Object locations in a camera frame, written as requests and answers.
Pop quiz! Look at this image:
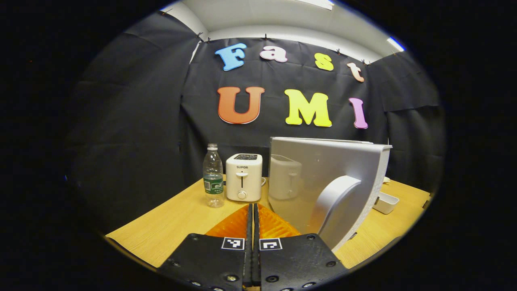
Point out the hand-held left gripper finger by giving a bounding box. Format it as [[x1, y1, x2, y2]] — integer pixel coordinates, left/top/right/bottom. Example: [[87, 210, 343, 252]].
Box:
[[157, 203, 253, 291], [252, 203, 349, 291]]

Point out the white microwave oven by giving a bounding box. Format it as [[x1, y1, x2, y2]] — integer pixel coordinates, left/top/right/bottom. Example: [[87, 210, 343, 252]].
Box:
[[268, 137, 393, 253]]

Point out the clear green-label plastic bottle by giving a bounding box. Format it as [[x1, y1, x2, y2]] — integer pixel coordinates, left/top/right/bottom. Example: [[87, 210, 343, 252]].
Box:
[[202, 143, 225, 208]]

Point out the white toaster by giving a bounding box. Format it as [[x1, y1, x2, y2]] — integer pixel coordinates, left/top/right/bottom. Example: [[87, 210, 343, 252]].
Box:
[[225, 153, 267, 202]]

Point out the small white rectangular dish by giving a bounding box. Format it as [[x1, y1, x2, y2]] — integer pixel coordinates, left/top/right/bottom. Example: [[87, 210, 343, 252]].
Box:
[[372, 191, 400, 215]]

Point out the small ceiling light panel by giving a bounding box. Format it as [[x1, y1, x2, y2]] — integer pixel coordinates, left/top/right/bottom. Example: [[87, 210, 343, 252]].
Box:
[[387, 36, 406, 52]]

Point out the large ceiling light panel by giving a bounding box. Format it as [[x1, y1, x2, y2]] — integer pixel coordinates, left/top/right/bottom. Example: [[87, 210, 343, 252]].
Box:
[[295, 0, 335, 11]]

